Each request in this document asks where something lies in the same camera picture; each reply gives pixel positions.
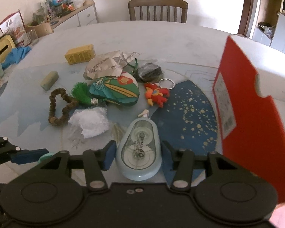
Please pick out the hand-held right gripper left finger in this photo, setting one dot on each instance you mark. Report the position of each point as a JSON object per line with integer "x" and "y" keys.
{"x": 109, "y": 155}

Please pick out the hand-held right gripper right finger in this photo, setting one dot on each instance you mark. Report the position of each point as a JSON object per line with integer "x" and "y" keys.
{"x": 168, "y": 155}

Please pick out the small teal round object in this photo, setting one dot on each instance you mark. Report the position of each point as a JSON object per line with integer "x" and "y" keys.
{"x": 45, "y": 157}

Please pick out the blue correction tape dispenser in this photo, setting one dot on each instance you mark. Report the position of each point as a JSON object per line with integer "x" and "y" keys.
{"x": 139, "y": 147}

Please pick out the red cardboard box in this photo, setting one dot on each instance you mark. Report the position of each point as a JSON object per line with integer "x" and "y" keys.
{"x": 249, "y": 123}

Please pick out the yellow cardboard box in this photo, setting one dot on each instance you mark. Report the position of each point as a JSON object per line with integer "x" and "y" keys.
{"x": 79, "y": 54}

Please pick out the crumpled white tissue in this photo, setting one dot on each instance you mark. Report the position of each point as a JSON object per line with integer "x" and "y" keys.
{"x": 90, "y": 122}

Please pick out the green rectangular block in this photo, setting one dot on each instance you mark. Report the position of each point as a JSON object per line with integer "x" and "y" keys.
{"x": 49, "y": 80}

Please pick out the black item in plastic bag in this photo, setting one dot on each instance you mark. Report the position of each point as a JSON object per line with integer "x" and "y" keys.
{"x": 149, "y": 72}

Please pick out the crumpled paper wrapper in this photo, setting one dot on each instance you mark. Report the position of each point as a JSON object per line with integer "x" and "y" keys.
{"x": 102, "y": 66}

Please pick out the blue gloves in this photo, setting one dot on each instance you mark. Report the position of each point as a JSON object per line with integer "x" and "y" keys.
{"x": 15, "y": 55}

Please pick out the clear drinking glass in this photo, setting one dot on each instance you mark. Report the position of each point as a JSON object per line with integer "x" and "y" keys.
{"x": 33, "y": 38}

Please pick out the small wooden holder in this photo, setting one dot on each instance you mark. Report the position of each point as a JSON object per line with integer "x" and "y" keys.
{"x": 41, "y": 29}

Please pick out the red printed paper bag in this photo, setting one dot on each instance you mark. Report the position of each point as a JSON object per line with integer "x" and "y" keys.
{"x": 11, "y": 25}

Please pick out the white wooden sideboard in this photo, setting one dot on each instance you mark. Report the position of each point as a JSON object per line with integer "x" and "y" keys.
{"x": 85, "y": 16}

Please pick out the wooden slat-back chair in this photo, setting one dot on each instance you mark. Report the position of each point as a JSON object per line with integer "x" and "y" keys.
{"x": 156, "y": 3}

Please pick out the clear plastic bag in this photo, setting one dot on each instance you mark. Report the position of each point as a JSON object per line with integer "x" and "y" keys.
{"x": 78, "y": 1}

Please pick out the brown door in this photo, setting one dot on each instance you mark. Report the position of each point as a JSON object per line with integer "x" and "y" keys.
{"x": 247, "y": 9}

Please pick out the white tall cabinet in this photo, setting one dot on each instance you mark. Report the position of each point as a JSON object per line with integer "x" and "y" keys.
{"x": 283, "y": 35}

